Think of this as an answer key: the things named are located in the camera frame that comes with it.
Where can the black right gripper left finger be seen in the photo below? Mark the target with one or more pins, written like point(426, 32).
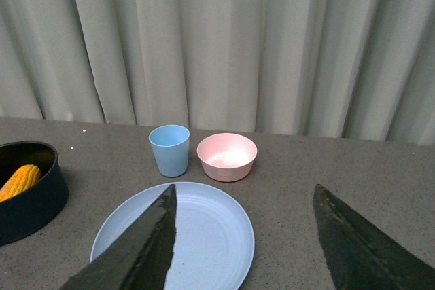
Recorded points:
point(141, 256)

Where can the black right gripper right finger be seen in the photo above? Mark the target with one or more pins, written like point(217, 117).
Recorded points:
point(359, 255)

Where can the yellow corn cob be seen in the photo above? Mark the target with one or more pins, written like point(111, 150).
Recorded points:
point(23, 179)

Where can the light blue plate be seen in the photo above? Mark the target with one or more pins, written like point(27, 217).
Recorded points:
point(215, 242)

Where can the dark blue saucepan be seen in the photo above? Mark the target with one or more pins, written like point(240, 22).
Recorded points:
point(28, 212)

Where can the light blue cup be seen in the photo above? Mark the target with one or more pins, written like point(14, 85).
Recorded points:
point(170, 145)

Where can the pink bowl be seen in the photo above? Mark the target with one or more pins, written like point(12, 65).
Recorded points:
point(227, 157)

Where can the white curtain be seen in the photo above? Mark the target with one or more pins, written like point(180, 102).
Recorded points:
point(361, 69)

